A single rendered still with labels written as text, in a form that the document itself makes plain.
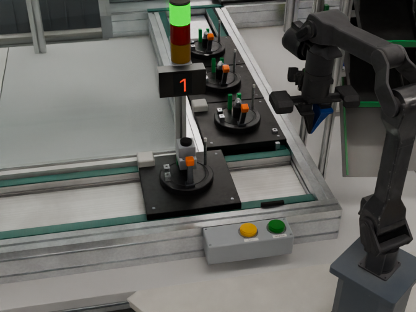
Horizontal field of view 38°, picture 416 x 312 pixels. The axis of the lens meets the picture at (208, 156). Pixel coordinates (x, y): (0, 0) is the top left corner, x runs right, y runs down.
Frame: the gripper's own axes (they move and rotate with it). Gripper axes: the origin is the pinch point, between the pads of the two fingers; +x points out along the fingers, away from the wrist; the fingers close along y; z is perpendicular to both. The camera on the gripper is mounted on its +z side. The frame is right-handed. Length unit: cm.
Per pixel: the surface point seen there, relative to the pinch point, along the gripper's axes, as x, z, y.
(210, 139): 28.4, 36.3, 14.7
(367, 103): 4.6, 11.4, -18.6
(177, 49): -4.5, 28.9, 25.0
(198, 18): 35, 136, 1
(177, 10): -14.7, 28.9, 24.9
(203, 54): 27, 87, 8
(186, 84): 5.1, 28.4, 23.2
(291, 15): 32, 128, -38
